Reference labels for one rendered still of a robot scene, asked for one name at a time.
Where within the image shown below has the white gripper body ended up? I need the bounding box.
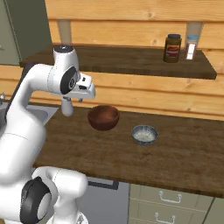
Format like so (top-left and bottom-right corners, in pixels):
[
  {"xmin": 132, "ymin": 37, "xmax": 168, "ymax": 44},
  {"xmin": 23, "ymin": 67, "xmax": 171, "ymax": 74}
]
[{"xmin": 61, "ymin": 83, "xmax": 97, "ymax": 102}]

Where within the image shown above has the brown wooden bowl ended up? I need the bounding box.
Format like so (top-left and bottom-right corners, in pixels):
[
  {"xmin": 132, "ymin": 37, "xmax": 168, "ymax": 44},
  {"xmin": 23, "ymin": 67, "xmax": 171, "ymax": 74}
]
[{"xmin": 87, "ymin": 104, "xmax": 121, "ymax": 132}]

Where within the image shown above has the small grey blue bowl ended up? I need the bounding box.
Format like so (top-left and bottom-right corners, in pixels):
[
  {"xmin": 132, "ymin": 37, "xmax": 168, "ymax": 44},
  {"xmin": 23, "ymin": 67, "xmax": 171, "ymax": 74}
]
[{"xmin": 130, "ymin": 124, "xmax": 159, "ymax": 147}]

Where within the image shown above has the steel sink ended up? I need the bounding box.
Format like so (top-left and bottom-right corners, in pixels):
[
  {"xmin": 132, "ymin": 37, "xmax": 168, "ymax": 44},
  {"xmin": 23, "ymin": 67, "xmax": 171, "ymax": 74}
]
[{"xmin": 0, "ymin": 100, "xmax": 60, "ymax": 130}]

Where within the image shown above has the grey tap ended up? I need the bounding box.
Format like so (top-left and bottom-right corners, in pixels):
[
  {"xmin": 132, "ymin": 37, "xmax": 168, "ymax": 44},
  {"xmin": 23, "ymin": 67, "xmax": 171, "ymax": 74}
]
[{"xmin": 0, "ymin": 91, "xmax": 7, "ymax": 108}]

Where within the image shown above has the dark brown jar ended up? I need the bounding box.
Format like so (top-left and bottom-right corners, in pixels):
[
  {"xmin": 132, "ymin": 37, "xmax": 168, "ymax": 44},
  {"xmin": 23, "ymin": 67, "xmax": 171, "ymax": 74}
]
[{"xmin": 162, "ymin": 33, "xmax": 183, "ymax": 64}]

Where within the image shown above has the grey dishwasher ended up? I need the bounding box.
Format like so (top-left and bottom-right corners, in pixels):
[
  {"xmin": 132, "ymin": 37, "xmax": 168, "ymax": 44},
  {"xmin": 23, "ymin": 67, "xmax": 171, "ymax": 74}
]
[{"xmin": 76, "ymin": 175, "xmax": 131, "ymax": 224}]

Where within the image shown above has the beige drawer front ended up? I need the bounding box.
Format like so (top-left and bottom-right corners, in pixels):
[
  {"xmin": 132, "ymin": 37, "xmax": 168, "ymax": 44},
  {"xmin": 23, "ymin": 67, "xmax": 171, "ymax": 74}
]
[
  {"xmin": 129, "ymin": 183, "xmax": 215, "ymax": 213},
  {"xmin": 127, "ymin": 199, "xmax": 206, "ymax": 224}
]

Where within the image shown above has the white shaker with blue lid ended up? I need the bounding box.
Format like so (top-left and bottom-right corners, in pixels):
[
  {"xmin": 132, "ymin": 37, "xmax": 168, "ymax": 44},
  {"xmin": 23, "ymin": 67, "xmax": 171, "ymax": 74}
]
[{"xmin": 184, "ymin": 34, "xmax": 200, "ymax": 61}]

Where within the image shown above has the dark wooden wall shelf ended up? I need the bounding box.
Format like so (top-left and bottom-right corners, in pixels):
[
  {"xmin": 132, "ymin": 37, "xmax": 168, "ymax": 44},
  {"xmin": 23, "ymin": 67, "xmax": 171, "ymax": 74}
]
[{"xmin": 18, "ymin": 43, "xmax": 218, "ymax": 81}]

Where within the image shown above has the grey shelf bracket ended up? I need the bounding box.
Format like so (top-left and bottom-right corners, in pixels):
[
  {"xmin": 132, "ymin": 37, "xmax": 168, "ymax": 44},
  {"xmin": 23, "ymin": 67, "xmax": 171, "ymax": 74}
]
[
  {"xmin": 185, "ymin": 21, "xmax": 205, "ymax": 51},
  {"xmin": 56, "ymin": 19, "xmax": 73, "ymax": 46}
]

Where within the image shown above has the grey green wall cabinet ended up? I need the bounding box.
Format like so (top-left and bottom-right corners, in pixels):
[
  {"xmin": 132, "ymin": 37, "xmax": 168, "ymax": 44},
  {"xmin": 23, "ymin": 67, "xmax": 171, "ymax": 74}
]
[{"xmin": 0, "ymin": 0, "xmax": 53, "ymax": 67}]

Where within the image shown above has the black dishwasher handle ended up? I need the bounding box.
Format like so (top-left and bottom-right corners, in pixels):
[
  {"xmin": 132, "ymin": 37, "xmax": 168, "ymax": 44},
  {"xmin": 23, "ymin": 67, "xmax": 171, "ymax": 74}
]
[{"xmin": 87, "ymin": 180, "xmax": 120, "ymax": 191}]

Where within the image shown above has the silver drawer handle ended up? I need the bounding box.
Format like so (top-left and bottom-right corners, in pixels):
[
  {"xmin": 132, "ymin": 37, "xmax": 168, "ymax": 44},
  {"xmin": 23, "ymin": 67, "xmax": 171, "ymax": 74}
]
[
  {"xmin": 158, "ymin": 190, "xmax": 183, "ymax": 205},
  {"xmin": 153, "ymin": 212, "xmax": 177, "ymax": 224}
]

